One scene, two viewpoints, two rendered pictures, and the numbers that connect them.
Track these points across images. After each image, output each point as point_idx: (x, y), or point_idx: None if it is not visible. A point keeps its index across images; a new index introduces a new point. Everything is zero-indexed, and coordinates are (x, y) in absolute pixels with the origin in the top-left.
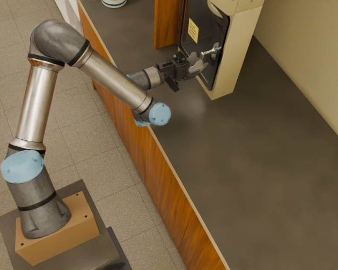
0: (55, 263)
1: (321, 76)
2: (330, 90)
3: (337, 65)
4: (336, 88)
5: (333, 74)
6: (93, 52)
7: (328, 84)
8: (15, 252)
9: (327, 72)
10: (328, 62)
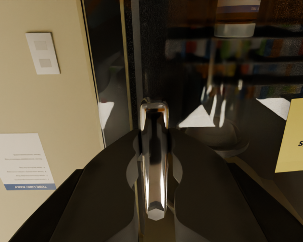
0: None
1: (74, 14)
2: (46, 6)
3: (69, 54)
4: (44, 21)
5: (64, 38)
6: None
7: (57, 13)
8: None
9: (73, 30)
10: (82, 44)
